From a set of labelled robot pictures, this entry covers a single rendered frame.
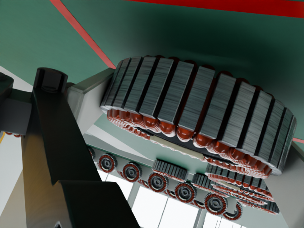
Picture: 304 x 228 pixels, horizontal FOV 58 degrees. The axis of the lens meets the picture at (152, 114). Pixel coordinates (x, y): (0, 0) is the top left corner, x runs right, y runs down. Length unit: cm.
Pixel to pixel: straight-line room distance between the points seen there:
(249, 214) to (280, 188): 644
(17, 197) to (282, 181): 387
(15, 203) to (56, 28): 382
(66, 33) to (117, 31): 5
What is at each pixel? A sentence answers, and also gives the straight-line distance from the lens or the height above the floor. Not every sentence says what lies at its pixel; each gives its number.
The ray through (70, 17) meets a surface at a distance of 18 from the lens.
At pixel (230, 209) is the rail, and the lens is 148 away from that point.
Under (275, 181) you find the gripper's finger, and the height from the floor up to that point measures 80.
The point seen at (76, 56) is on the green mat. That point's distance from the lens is 23.
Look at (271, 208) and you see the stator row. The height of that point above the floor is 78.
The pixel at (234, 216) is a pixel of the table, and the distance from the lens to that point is 157.
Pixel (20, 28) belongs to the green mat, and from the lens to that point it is 24.
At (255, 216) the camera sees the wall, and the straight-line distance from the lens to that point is 661.
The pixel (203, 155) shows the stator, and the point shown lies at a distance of 20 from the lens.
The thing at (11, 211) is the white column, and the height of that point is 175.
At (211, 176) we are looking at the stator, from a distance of 39.
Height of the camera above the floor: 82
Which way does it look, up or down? 13 degrees down
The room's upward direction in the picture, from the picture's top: 159 degrees counter-clockwise
